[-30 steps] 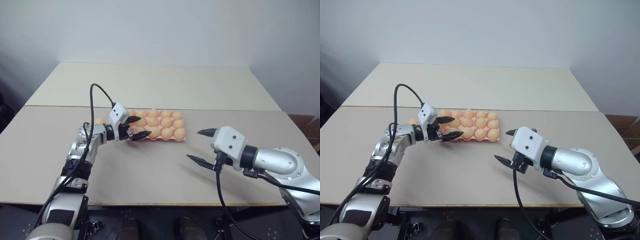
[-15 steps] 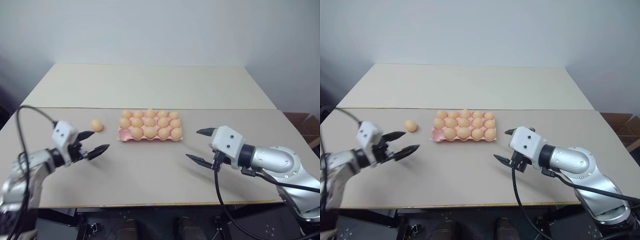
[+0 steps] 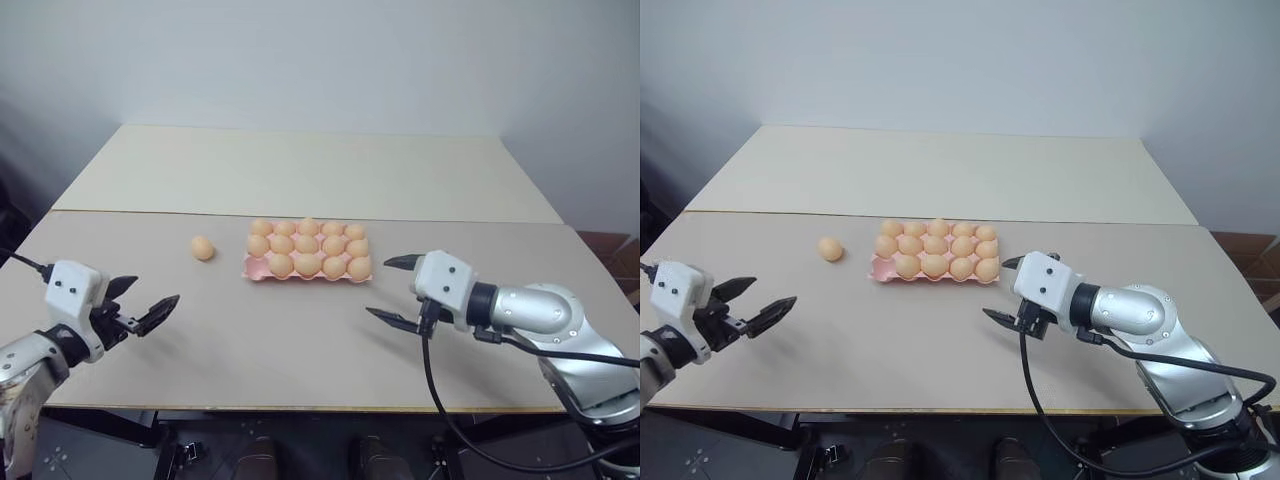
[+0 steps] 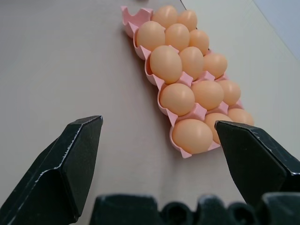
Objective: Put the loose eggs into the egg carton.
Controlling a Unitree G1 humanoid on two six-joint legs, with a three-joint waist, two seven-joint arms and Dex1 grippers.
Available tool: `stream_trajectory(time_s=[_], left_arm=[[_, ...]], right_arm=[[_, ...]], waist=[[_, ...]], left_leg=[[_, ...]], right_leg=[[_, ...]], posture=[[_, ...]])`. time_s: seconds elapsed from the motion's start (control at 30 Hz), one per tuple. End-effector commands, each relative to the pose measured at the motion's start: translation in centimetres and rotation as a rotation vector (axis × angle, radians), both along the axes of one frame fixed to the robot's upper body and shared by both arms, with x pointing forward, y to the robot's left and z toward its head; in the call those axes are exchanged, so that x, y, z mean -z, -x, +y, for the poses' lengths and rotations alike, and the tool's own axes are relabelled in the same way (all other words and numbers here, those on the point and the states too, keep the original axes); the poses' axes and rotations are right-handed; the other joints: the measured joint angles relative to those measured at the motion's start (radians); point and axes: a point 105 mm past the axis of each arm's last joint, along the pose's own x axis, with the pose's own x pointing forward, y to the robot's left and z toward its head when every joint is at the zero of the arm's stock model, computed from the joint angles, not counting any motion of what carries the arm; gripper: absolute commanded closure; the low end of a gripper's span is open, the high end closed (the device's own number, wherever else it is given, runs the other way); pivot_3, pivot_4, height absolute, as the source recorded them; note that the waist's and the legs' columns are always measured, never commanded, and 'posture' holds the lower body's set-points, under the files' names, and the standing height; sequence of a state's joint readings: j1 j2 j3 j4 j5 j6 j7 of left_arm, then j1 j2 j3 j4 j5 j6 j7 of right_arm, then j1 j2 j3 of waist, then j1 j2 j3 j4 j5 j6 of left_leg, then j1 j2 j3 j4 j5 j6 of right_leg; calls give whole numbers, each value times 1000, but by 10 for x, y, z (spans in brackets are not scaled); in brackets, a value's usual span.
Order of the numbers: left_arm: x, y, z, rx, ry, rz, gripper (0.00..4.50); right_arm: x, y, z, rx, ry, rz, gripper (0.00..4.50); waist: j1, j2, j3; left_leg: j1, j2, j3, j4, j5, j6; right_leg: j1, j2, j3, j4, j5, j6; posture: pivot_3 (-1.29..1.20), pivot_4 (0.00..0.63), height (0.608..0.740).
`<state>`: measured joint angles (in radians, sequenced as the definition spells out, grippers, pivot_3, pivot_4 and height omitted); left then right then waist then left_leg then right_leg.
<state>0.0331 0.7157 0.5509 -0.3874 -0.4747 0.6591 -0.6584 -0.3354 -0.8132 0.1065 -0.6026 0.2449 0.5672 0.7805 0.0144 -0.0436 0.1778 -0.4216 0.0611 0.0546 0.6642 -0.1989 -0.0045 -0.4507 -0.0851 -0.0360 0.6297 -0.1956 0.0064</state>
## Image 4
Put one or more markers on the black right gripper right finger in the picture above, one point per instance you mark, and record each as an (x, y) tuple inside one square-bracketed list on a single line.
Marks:
[(253, 164)]

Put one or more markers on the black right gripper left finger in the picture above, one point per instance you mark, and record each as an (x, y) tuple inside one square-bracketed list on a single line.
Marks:
[(58, 178)]

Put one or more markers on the tan egg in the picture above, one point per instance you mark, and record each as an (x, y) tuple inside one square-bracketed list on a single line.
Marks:
[(165, 16), (177, 99), (214, 119), (187, 19), (150, 36), (192, 136), (191, 62), (199, 38), (230, 92), (207, 95), (166, 64), (215, 65), (241, 116), (177, 37)]

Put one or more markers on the pink plastic egg tray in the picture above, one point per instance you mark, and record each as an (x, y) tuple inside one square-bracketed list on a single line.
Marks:
[(178, 93)]

